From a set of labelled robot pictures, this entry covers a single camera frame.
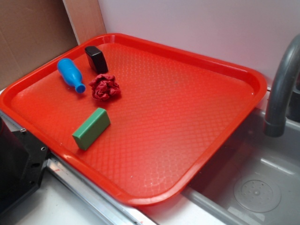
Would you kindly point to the crumpled red cloth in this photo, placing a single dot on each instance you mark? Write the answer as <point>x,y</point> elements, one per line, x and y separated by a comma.
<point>104,86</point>

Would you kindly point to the green rectangular block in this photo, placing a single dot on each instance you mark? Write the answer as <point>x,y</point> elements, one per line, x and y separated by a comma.
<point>91,129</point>

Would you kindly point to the aluminium rail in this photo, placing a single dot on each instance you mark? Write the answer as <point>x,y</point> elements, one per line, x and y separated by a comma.
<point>66,198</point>

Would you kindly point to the grey plastic sink basin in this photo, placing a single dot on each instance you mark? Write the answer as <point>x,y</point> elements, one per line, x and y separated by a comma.
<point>253,179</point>

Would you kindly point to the red plastic tray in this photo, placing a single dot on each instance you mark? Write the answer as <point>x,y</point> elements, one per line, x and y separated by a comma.
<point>175,110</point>

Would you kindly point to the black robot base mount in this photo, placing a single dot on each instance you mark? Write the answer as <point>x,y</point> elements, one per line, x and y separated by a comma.
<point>23,158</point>

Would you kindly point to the grey faucet spout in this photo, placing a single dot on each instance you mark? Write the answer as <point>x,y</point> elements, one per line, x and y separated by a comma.
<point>284,98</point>

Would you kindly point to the blue plastic bottle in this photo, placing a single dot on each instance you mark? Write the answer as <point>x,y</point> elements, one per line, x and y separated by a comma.
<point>71,74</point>

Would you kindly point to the black box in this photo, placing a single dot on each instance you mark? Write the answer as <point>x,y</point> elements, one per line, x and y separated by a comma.
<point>96,59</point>

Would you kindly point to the brown cardboard panel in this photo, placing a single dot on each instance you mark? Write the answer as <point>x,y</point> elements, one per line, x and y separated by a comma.
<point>33,32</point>

